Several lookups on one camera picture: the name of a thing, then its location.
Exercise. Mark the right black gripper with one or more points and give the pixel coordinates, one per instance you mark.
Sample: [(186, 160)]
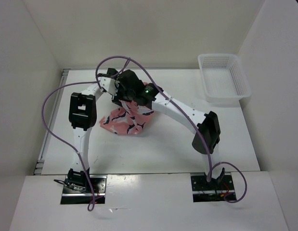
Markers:
[(118, 96)]

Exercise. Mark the pink shark print shorts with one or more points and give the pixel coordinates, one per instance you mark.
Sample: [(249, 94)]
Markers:
[(128, 119)]

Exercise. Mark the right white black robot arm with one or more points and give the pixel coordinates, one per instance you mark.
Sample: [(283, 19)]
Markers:
[(204, 126)]

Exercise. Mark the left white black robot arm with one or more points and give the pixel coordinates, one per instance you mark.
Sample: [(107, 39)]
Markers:
[(83, 117)]

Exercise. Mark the white plastic mesh basket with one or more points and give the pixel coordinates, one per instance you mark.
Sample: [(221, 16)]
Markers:
[(223, 78)]

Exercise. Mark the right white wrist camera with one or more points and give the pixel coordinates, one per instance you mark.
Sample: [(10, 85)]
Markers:
[(109, 85)]

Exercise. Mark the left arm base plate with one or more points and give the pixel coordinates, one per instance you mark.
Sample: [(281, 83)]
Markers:
[(73, 195)]

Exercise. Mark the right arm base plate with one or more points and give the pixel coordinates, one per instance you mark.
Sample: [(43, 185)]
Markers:
[(204, 191)]

